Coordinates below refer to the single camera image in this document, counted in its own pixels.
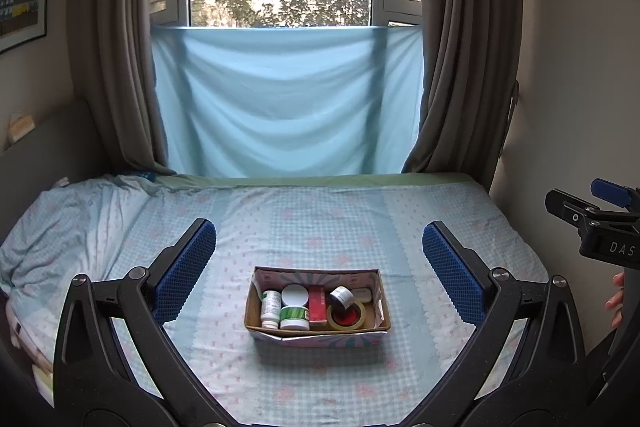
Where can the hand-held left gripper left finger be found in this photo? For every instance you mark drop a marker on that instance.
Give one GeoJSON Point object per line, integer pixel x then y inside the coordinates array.
{"type": "Point", "coordinates": [187, 277]}

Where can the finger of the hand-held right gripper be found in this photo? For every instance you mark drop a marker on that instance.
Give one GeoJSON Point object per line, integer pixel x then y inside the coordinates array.
{"type": "Point", "coordinates": [565, 204]}
{"type": "Point", "coordinates": [610, 193]}

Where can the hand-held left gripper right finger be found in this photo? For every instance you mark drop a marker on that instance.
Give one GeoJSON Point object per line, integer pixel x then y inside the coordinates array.
{"type": "Point", "coordinates": [452, 279]}

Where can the white bottle with green label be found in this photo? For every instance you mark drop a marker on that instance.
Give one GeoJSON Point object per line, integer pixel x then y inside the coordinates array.
{"type": "Point", "coordinates": [270, 309]}

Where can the small white container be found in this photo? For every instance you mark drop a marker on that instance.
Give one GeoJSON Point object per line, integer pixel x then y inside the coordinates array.
{"type": "Point", "coordinates": [362, 294]}

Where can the white jar with white lid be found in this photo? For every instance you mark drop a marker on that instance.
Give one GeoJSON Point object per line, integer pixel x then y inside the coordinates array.
{"type": "Point", "coordinates": [295, 294]}

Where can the white jar with green label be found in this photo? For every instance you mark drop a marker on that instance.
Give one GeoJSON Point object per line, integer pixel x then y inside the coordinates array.
{"type": "Point", "coordinates": [294, 319]}

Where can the small grey tape roll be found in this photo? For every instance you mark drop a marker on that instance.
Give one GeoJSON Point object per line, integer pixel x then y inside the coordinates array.
{"type": "Point", "coordinates": [336, 293]}

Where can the clear yellowish tape roll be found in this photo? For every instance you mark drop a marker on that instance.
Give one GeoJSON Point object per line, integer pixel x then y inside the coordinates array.
{"type": "Point", "coordinates": [331, 322]}

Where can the red box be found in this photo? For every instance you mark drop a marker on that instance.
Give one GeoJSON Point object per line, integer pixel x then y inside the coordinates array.
{"type": "Point", "coordinates": [318, 307]}

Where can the patterned cardboard box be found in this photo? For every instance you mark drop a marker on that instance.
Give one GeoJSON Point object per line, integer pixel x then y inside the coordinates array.
{"type": "Point", "coordinates": [320, 339]}

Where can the person's right hand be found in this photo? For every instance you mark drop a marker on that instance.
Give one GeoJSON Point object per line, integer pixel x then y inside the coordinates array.
{"type": "Point", "coordinates": [619, 299]}

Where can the small blue object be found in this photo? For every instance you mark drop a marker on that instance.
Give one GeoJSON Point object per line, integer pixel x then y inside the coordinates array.
{"type": "Point", "coordinates": [148, 177]}

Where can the yellowish quilted cloth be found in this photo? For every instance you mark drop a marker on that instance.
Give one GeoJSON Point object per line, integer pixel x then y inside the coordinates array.
{"type": "Point", "coordinates": [42, 379]}

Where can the brown curtain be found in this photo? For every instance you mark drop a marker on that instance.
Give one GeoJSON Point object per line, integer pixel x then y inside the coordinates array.
{"type": "Point", "coordinates": [125, 57]}
{"type": "Point", "coordinates": [460, 57]}

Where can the grey padded headboard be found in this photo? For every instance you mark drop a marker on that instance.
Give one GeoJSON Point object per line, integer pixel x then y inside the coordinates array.
{"type": "Point", "coordinates": [60, 147]}

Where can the light blue hanging cloth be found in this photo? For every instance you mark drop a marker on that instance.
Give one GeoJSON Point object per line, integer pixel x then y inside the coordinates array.
{"type": "Point", "coordinates": [285, 107]}

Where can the beige box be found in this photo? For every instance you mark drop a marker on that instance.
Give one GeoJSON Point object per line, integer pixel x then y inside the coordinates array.
{"type": "Point", "coordinates": [22, 127]}

